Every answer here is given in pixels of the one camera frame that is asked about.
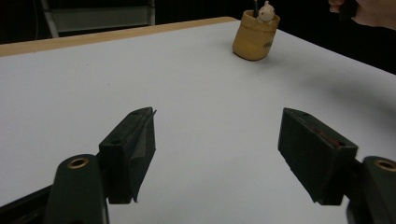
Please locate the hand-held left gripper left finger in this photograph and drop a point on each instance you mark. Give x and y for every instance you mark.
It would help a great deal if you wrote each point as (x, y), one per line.
(126, 152)

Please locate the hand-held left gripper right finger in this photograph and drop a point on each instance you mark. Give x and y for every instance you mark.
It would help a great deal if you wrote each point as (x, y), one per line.
(313, 154)

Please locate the yellow pen holder with figurine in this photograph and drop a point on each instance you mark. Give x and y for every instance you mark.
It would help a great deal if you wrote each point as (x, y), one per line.
(252, 40)

